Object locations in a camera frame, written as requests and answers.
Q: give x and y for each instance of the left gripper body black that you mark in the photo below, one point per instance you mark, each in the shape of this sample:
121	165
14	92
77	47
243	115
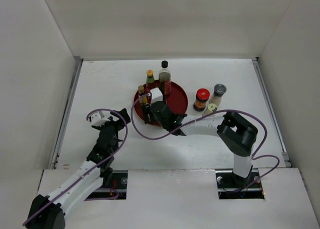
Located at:
116	125

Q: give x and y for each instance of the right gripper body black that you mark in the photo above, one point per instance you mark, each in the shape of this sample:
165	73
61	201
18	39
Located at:
146	110

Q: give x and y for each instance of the yellow label small bottle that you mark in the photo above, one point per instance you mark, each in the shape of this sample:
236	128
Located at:
143	101

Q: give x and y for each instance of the green label chili sauce bottle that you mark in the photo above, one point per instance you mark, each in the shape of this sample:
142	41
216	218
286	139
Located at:
150	80

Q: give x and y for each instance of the tall dark vinegar bottle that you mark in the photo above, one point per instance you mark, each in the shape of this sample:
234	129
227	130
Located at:
164	78

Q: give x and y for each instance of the red lid sauce jar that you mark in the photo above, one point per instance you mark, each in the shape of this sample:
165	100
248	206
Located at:
201	98

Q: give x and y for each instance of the green lid spice shaker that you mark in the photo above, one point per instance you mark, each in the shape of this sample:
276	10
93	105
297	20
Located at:
210	109

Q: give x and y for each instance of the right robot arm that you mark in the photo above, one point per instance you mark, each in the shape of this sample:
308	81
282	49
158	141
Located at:
237	133

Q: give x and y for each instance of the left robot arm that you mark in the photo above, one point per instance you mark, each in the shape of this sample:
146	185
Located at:
50	211

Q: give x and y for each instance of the red round tray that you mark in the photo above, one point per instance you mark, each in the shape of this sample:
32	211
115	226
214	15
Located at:
177	101

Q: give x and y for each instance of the grey lid salt grinder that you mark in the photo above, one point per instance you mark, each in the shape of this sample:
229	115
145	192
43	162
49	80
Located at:
218	92

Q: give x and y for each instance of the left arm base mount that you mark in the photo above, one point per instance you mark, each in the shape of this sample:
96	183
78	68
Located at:
114	188

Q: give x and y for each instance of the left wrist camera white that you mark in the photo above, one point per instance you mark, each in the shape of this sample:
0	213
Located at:
98	119

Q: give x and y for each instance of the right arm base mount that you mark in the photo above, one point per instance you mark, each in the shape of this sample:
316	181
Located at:
234	187

